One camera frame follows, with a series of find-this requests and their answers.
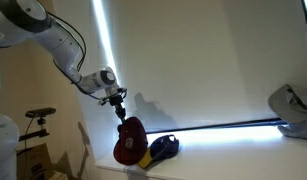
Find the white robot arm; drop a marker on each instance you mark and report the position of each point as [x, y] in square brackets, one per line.
[28, 20]

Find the black camera on stand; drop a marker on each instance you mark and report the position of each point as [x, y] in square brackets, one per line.
[40, 114]

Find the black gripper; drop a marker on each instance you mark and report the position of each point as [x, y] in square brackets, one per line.
[115, 98]

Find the navy cap with yellow brim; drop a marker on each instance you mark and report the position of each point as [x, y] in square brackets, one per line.
[164, 147]

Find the red baseball cap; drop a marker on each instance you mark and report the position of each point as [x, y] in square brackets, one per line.
[132, 143]

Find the grey cap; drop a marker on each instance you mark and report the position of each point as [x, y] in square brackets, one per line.
[288, 106]

